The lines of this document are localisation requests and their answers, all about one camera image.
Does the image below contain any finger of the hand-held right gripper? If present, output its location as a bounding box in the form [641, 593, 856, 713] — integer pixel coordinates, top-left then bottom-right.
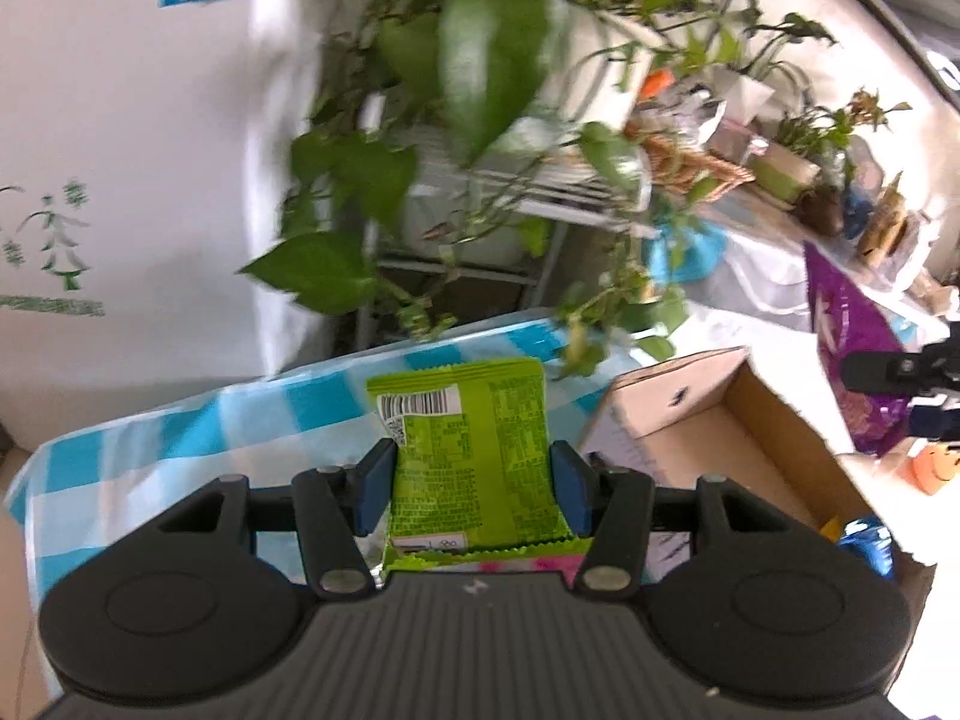
[911, 392, 960, 440]
[840, 341, 960, 395]

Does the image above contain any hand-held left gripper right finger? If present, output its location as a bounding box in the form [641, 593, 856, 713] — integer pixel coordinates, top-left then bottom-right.
[549, 441, 781, 601]

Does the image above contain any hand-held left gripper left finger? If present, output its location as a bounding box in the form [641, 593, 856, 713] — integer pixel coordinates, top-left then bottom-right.
[154, 439, 398, 601]

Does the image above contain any purple snack packet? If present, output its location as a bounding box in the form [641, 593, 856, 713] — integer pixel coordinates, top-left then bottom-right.
[804, 240, 920, 457]

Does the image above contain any green snack packet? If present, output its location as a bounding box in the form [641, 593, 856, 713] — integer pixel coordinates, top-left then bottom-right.
[366, 360, 575, 590]

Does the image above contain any cardboard box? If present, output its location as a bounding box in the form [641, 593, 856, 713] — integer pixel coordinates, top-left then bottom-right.
[577, 347, 938, 601]

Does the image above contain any blue snack packet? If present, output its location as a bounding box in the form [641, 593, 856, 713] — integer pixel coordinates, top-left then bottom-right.
[836, 516, 897, 578]

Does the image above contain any orange round object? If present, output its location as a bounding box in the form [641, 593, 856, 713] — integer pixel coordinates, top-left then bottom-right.
[911, 442, 960, 496]

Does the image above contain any yellow label bottle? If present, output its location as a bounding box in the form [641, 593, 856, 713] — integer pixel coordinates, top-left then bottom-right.
[859, 172, 908, 263]

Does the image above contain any patterned table cover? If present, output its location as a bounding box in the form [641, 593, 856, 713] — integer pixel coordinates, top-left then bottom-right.
[660, 195, 953, 361]

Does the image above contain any blue container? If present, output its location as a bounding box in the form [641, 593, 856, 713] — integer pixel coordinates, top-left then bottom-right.
[844, 180, 875, 230]

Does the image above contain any brown teapot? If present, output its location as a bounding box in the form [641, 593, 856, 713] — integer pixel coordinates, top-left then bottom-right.
[795, 187, 848, 235]

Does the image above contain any blue checked tablecloth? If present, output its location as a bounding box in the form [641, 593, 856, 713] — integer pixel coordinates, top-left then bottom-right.
[4, 311, 653, 698]

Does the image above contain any blue round mat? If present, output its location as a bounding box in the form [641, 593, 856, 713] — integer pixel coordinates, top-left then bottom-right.
[649, 221, 728, 290]

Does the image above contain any green white plant pot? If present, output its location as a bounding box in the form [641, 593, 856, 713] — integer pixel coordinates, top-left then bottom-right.
[750, 141, 822, 203]

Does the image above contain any small potted plant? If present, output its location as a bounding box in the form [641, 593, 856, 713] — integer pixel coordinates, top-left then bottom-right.
[772, 90, 912, 166]

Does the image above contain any small white plant pot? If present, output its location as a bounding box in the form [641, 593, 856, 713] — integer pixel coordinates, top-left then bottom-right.
[401, 146, 526, 267]

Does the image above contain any wicker basket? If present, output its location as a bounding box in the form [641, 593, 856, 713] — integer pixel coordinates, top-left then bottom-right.
[630, 131, 755, 203]

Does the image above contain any white plastic bag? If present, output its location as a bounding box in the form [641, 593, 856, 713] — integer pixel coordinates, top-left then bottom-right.
[660, 64, 773, 143]

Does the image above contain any white refrigerator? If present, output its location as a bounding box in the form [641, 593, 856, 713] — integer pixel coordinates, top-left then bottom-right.
[0, 0, 338, 451]

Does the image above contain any large white plant pot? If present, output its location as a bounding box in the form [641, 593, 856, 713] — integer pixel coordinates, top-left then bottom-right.
[540, 0, 653, 136]

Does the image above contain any pothos plant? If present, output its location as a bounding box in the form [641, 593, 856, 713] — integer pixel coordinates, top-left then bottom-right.
[236, 0, 837, 380]

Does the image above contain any white wire rack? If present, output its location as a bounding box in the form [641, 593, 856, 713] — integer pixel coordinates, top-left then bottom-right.
[356, 101, 661, 350]

